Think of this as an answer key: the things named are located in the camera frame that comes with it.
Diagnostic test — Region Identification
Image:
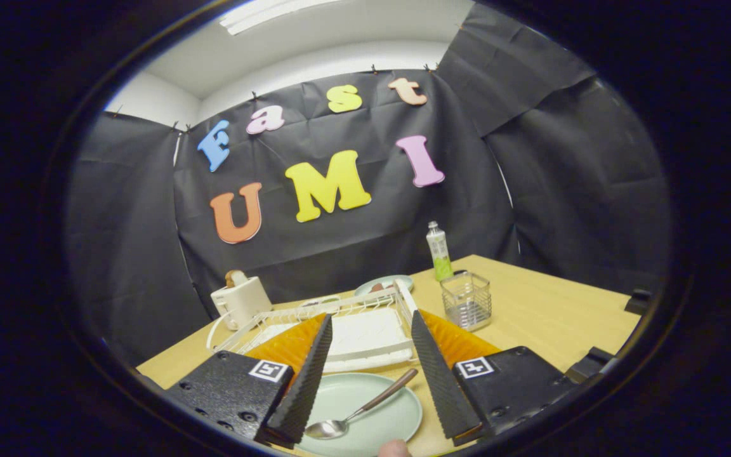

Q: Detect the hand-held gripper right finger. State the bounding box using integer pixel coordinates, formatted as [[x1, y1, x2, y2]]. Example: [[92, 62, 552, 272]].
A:
[[411, 310, 576, 445]]

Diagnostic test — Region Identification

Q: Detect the green label bottle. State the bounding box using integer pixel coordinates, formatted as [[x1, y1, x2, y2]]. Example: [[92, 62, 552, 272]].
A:
[[426, 221, 454, 282]]

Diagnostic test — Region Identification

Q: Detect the light green plate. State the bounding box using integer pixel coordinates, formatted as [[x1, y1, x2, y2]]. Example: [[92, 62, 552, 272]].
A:
[[296, 372, 423, 456]]

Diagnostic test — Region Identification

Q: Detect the metal wire basket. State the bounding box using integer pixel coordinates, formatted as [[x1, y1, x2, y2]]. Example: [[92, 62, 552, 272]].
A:
[[440, 271, 492, 332]]

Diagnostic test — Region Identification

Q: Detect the small plate with food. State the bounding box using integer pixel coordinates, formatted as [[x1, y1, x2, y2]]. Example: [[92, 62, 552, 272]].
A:
[[354, 274, 414, 297]]

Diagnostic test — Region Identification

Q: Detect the black table clamp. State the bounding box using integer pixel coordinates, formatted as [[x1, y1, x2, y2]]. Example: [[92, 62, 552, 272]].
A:
[[624, 289, 655, 315], [565, 346, 620, 385]]

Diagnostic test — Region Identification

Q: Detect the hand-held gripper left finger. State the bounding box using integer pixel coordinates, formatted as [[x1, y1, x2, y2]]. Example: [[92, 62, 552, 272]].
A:
[[166, 313, 333, 448]]

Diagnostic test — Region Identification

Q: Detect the white dish rack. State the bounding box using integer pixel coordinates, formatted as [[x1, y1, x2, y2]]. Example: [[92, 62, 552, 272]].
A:
[[206, 279, 418, 373]]

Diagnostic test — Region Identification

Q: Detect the spoon with brown handle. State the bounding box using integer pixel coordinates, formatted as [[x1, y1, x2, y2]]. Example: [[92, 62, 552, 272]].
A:
[[305, 368, 418, 440]]

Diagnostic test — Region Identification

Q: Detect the white toaster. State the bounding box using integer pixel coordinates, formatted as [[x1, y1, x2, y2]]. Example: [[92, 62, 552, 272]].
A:
[[211, 276, 273, 331]]

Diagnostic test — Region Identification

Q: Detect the ceiling light panel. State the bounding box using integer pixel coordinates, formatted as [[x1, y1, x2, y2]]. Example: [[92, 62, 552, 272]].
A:
[[220, 0, 341, 36]]

